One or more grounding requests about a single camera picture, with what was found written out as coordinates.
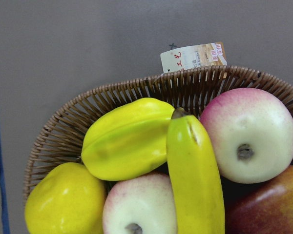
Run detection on paper basket tag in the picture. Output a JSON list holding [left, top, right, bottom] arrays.
[[160, 42, 228, 73]]

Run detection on brown wicker basket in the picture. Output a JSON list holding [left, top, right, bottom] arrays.
[[22, 66, 293, 200]]

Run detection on yellow starfruit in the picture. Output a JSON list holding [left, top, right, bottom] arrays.
[[81, 97, 175, 181]]

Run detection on pale apple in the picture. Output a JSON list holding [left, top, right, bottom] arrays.
[[103, 172, 177, 234]]

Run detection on pink peach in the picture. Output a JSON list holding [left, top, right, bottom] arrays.
[[200, 88, 293, 184]]

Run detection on yellow lemon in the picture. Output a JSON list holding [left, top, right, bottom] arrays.
[[24, 162, 107, 234]]

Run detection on orange red mango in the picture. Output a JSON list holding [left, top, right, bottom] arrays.
[[223, 165, 293, 234]]

